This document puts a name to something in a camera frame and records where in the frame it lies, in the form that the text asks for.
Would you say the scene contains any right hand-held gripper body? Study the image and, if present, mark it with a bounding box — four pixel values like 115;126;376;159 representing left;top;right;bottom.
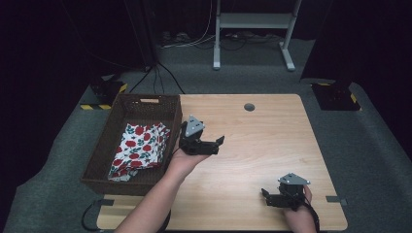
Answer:
270;172;311;211

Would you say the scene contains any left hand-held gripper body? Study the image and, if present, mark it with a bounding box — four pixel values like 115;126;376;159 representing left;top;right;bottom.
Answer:
178;115;216;156

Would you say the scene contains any white red rose print shirt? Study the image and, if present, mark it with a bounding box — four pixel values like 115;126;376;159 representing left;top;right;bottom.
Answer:
107;121;172;183

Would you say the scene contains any brown woven basket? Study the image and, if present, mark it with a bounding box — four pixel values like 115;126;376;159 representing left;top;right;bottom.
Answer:
80;93;184;198

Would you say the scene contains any person's right hand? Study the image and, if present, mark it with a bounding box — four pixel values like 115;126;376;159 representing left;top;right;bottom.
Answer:
284;185;313;223

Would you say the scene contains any person's left hand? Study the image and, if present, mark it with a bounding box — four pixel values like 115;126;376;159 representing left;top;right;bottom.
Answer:
166;149;212;181

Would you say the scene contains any black striped floor plate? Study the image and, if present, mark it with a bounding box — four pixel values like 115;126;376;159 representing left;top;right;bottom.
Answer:
80;76;129;111
310;81;362;112

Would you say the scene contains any dark stand column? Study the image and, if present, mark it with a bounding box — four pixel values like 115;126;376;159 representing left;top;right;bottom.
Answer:
124;0;159;68

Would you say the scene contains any white metal stand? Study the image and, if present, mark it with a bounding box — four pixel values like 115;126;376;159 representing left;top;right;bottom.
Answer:
212;0;304;72

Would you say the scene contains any right hand-held gripper cable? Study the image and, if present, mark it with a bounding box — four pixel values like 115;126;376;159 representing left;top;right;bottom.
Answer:
300;196;323;233

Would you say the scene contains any black floor cable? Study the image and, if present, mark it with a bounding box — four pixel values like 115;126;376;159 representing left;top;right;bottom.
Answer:
128;65;154;94
157;62;186;95

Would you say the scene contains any white floor cable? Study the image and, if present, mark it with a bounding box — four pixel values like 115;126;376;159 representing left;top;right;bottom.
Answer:
160;0;218;50

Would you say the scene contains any black cable bundle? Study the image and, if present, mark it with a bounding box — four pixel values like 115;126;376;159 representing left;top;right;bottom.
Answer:
193;31;284;51

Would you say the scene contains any black looped cable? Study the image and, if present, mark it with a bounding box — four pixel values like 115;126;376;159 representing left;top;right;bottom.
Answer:
81;200;105;232

